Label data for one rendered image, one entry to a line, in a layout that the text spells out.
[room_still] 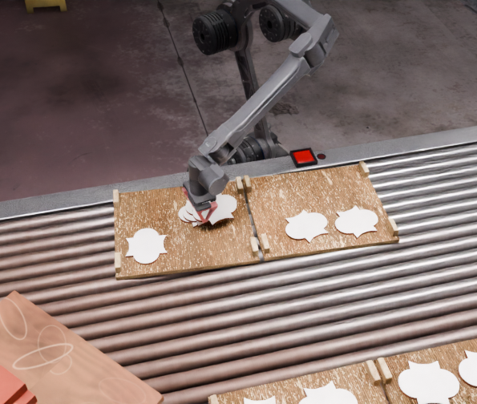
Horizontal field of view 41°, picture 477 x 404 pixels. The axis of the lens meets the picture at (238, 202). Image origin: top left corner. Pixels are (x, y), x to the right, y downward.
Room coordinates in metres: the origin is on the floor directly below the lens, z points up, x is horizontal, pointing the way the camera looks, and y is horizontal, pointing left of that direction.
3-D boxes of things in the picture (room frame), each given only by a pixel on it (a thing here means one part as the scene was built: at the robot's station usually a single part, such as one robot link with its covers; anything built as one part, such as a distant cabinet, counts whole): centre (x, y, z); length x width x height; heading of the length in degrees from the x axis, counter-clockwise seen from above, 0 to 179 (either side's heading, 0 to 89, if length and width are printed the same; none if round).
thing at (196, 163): (1.35, 0.11, 1.15); 0.07 x 0.06 x 0.07; 35
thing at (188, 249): (1.35, 0.17, 0.93); 0.41 x 0.35 x 0.02; 99
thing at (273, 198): (1.43, -0.25, 0.93); 0.41 x 0.35 x 0.02; 100
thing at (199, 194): (1.36, 0.11, 1.09); 0.10 x 0.07 x 0.07; 26
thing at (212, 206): (1.34, 0.10, 1.02); 0.07 x 0.07 x 0.09; 26
